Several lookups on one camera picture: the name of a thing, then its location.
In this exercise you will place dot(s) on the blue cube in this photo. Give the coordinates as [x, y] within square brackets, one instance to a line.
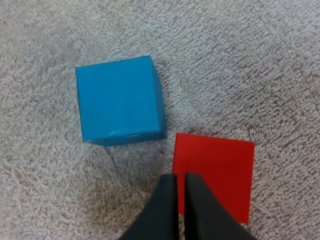
[117, 102]

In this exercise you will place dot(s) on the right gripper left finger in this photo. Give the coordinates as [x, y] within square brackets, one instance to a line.
[160, 212]

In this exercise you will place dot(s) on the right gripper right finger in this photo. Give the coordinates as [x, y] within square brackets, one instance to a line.
[202, 215]

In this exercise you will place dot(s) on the red cube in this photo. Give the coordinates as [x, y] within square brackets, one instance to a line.
[220, 165]

